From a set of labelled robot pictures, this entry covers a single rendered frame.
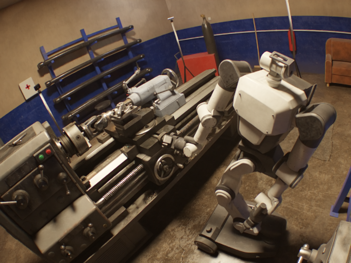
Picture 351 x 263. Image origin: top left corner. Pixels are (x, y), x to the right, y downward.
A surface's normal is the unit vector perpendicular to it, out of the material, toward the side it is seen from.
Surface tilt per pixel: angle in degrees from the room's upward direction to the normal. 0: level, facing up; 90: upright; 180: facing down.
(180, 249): 0
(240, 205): 63
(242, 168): 90
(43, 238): 32
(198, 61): 90
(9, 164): 45
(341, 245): 0
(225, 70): 71
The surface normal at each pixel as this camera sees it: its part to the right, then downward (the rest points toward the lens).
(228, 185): -0.56, 0.56
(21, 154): 0.32, -0.45
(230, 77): -0.77, 0.22
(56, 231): 0.15, -0.60
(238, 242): -0.27, -0.82
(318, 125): -0.84, 0.37
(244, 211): 0.57, -0.27
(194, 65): -0.36, 0.58
